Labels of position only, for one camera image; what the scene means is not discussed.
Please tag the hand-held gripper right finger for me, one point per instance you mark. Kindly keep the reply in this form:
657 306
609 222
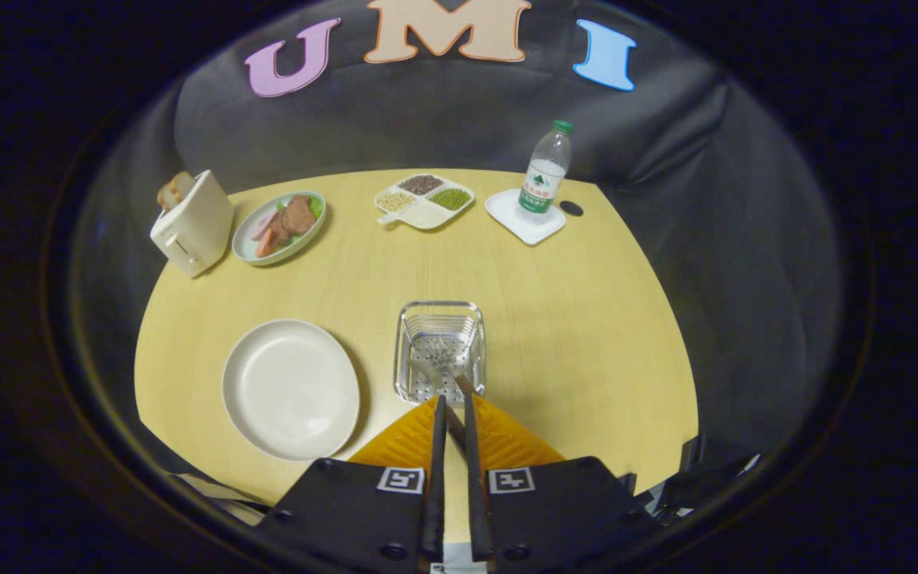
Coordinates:
476 510

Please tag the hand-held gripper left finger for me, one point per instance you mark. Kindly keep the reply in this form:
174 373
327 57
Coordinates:
435 510

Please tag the large white plate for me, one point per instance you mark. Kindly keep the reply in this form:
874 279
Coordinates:
292 391

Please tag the white square coaster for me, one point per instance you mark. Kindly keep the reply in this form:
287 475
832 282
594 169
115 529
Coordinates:
531 229

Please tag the white divided condiment dish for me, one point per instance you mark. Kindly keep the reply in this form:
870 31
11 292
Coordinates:
425 215

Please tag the pale yellow beans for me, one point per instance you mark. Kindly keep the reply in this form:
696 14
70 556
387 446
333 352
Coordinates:
395 201

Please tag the green beans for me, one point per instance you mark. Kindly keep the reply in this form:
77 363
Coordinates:
450 198

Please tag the red sausage slice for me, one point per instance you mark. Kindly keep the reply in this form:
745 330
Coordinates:
268 241

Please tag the pale green food plate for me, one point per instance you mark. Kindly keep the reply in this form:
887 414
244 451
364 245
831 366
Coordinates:
248 251

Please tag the dark brown beans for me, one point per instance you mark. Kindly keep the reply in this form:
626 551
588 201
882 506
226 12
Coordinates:
421 184

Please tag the brown meat piece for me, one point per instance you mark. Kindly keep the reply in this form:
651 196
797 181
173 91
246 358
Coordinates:
298 214

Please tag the green lettuce leaf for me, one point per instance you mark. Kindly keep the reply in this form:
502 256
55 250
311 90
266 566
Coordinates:
315 206

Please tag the pink ham slice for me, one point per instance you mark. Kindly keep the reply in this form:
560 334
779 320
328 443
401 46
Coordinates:
261 225

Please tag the clear water bottle green cap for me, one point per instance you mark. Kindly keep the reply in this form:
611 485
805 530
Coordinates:
545 179

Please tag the white toaster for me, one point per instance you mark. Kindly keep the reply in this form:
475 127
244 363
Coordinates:
196 227

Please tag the toast slice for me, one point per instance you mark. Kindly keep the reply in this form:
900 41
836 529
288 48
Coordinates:
166 195
182 185

